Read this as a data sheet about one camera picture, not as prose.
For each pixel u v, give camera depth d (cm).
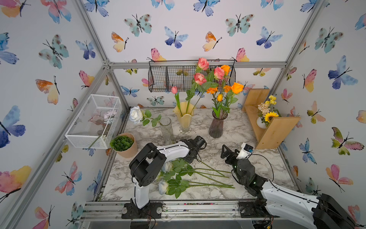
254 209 72
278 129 82
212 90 83
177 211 75
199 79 80
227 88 83
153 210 74
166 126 88
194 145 71
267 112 83
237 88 77
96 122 73
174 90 86
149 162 52
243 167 61
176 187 79
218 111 89
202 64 79
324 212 41
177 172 86
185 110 96
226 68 85
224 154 74
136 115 68
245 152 70
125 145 85
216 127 100
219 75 77
